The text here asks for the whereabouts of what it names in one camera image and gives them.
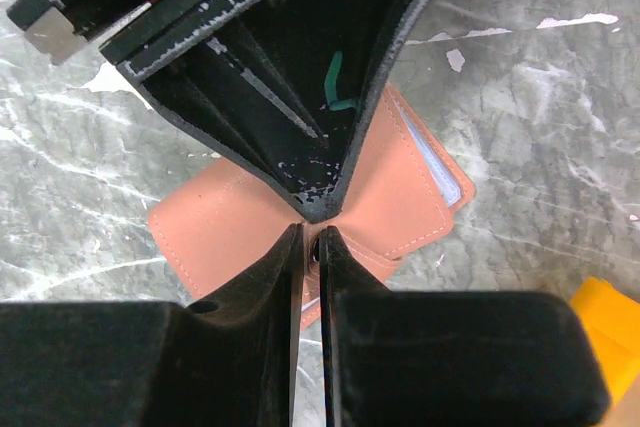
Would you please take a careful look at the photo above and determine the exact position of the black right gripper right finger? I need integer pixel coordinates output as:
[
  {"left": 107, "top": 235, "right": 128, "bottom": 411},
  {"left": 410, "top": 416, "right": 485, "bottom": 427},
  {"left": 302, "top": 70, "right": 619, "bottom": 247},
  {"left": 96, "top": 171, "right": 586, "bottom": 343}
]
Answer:
[{"left": 317, "top": 227, "right": 611, "bottom": 426}]

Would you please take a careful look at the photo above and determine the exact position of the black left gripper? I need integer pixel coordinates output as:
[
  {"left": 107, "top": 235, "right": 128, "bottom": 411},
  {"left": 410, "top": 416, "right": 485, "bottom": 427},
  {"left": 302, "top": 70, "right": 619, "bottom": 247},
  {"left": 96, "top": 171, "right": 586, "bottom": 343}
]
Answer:
[{"left": 8, "top": 0, "right": 400, "bottom": 220}]

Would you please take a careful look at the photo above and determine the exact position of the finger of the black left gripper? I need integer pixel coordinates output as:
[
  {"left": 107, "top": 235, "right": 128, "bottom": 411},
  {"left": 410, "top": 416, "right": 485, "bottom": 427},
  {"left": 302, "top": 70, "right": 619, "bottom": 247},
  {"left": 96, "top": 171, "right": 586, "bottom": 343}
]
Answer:
[{"left": 209, "top": 0, "right": 471, "bottom": 224}]

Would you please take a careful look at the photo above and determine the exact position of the pink leather card holder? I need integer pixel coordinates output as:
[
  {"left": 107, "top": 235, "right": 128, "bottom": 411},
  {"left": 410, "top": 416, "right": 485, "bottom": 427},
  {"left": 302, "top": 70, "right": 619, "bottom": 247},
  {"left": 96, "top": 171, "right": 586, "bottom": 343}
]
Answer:
[{"left": 148, "top": 85, "right": 475, "bottom": 299}]

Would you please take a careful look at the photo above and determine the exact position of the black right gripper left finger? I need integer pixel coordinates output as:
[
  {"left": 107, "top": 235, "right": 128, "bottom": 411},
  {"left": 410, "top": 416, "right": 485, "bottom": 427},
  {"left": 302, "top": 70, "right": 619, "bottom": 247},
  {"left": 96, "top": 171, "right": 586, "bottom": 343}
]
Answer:
[{"left": 1, "top": 225, "right": 304, "bottom": 426}]

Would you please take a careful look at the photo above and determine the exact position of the yellow bin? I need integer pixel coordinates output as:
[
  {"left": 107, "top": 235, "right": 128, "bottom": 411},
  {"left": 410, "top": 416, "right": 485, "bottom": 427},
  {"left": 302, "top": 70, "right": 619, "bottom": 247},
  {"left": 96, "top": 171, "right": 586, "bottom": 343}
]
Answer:
[{"left": 570, "top": 277, "right": 639, "bottom": 404}]

